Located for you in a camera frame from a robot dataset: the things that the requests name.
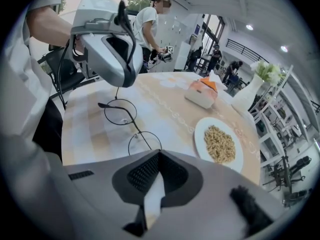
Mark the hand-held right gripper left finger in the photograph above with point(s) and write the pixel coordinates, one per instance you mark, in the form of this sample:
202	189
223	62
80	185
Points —
125	184

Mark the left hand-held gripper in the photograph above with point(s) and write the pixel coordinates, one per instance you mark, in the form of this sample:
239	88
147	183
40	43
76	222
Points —
92	14

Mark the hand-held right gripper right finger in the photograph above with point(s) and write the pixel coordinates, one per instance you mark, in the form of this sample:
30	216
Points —
190	184

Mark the person's left forearm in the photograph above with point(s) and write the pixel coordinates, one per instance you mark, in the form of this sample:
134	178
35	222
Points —
47	27

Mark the white round plate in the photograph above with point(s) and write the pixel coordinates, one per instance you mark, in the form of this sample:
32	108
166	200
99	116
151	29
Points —
200	139

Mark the heap of beige pasta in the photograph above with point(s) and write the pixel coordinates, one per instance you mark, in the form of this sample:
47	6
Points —
220	144

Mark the white locker cabinet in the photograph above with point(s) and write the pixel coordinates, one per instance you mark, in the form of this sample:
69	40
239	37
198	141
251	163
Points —
172	29

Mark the orange plaid tablecloth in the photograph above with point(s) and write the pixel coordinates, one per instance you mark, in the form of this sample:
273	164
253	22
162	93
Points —
162	109

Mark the white and orange tissue box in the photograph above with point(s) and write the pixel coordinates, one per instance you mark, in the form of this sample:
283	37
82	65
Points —
201	92

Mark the person's black trousers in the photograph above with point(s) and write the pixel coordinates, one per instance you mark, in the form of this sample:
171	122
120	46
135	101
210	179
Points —
50	129

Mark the person's white shirt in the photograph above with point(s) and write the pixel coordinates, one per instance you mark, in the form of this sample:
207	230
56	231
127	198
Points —
22	89

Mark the white ceramic vase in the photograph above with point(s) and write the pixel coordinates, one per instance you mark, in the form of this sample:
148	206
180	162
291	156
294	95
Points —
246	95

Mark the white open shelf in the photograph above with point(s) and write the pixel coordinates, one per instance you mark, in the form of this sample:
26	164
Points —
277	114

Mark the black metal railing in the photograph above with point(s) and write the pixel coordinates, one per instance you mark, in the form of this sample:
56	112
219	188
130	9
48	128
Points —
247	50

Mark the round ceiling light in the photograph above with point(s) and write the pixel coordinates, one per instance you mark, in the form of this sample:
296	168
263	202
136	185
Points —
249	27
284	49

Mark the white flower bunch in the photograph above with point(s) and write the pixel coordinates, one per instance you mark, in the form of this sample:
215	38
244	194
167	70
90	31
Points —
267	70

